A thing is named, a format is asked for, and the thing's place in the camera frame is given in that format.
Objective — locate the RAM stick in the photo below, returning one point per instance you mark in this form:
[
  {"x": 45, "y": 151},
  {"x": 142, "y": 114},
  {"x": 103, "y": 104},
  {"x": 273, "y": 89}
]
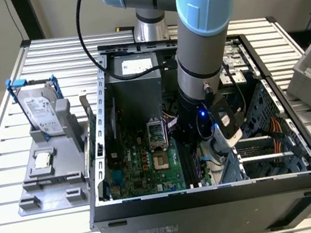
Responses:
[{"x": 200, "y": 168}]

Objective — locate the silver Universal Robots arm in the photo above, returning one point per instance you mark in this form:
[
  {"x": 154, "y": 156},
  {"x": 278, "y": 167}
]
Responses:
[{"x": 202, "y": 56}]

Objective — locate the black RAM slot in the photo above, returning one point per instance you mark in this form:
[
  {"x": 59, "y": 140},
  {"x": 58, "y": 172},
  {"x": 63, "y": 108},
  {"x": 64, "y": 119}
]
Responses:
[
  {"x": 185, "y": 173},
  {"x": 189, "y": 173},
  {"x": 193, "y": 172}
]

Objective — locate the thin locking lever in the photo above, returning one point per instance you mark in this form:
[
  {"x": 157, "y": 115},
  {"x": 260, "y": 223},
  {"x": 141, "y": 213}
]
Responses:
[{"x": 166, "y": 135}]

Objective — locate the CPU socket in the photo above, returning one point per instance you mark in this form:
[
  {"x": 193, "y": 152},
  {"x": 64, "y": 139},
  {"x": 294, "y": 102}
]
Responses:
[{"x": 161, "y": 160}]

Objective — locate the grey power supply unit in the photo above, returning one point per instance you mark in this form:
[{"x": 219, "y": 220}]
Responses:
[{"x": 137, "y": 95}]

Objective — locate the green motherboard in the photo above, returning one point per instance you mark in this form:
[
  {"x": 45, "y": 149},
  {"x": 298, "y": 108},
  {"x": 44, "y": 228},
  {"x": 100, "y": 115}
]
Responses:
[{"x": 135, "y": 167}]

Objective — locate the metal disk bay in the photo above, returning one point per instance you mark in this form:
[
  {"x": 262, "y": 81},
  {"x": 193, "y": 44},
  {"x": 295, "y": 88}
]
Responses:
[{"x": 261, "y": 150}]

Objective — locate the black case fan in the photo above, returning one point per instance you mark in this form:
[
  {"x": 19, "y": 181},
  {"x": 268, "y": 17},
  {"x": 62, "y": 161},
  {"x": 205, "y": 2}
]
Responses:
[{"x": 113, "y": 129}]

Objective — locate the grey metal drive cage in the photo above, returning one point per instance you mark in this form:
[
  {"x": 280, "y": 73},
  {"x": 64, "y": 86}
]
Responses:
[{"x": 234, "y": 53}]

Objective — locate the black graphics card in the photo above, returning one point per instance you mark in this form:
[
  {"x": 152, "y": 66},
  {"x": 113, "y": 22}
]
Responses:
[{"x": 89, "y": 115}]

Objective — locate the black open PC case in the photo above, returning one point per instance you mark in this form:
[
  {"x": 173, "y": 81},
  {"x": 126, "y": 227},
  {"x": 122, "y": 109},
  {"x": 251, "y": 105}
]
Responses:
[{"x": 190, "y": 226}]

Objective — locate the yellow black plug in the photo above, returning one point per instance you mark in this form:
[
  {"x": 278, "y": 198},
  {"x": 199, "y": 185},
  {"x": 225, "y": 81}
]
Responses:
[{"x": 124, "y": 29}]

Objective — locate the grey parts rack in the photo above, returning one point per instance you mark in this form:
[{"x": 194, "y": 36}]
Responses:
[{"x": 65, "y": 163}]

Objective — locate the hard disk in blue carrier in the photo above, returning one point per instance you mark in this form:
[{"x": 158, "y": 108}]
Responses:
[{"x": 39, "y": 114}]

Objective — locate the silver CPU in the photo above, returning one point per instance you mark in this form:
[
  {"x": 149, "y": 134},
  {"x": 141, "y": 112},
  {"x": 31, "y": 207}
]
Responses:
[{"x": 42, "y": 160}]

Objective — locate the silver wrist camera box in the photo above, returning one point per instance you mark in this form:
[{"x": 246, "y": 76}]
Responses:
[{"x": 230, "y": 128}]

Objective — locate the black metal post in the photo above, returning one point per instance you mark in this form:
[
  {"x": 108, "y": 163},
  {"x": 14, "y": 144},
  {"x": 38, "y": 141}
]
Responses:
[{"x": 29, "y": 18}]

